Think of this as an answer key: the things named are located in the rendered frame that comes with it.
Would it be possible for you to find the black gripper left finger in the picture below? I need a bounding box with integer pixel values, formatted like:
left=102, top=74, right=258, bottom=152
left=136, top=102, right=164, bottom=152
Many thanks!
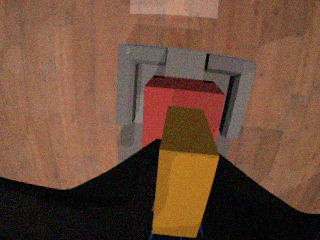
left=0, top=139, right=161, bottom=240

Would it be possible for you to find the yellow rectangular block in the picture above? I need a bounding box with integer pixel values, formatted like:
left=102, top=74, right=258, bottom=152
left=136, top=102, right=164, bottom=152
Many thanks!
left=152, top=105, right=220, bottom=239

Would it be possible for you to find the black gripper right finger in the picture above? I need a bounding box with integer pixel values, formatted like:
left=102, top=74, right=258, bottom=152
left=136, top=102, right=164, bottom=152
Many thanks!
left=201, top=153, right=320, bottom=240

